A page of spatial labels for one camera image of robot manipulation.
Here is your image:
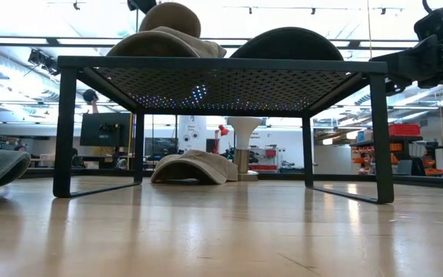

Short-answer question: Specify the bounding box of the red desk lamp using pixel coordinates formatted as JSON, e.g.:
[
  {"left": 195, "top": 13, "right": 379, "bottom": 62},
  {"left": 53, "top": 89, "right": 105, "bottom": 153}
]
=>
[{"left": 214, "top": 124, "right": 231, "bottom": 155}]

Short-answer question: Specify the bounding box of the black aluminium table frame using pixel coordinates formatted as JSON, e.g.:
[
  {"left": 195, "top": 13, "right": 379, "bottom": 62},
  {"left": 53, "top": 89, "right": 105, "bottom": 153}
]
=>
[{"left": 21, "top": 169, "right": 443, "bottom": 192}]

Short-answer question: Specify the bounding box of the black perforated metal rack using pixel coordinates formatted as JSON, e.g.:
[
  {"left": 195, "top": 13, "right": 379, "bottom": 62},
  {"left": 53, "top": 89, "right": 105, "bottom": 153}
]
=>
[{"left": 53, "top": 55, "right": 395, "bottom": 205}]

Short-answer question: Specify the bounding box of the shelf with red bins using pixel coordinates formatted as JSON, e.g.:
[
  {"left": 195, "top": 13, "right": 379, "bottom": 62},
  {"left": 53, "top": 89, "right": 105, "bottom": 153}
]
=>
[{"left": 350, "top": 122, "right": 425, "bottom": 176}]

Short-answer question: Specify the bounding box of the black monitor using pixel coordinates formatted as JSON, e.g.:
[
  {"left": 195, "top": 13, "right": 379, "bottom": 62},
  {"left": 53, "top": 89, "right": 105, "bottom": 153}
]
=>
[{"left": 79, "top": 112, "right": 132, "bottom": 148}]

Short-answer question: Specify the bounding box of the white lamp with metal base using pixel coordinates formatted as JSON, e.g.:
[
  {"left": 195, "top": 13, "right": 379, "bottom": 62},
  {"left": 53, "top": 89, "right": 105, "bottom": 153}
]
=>
[{"left": 227, "top": 116, "right": 264, "bottom": 182}]

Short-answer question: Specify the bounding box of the tan baseball cap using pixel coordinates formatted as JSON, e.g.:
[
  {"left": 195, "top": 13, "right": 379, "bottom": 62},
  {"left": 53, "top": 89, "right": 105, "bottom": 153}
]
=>
[
  {"left": 138, "top": 2, "right": 202, "bottom": 38},
  {"left": 150, "top": 149, "right": 240, "bottom": 185},
  {"left": 105, "top": 25, "right": 228, "bottom": 58}
]

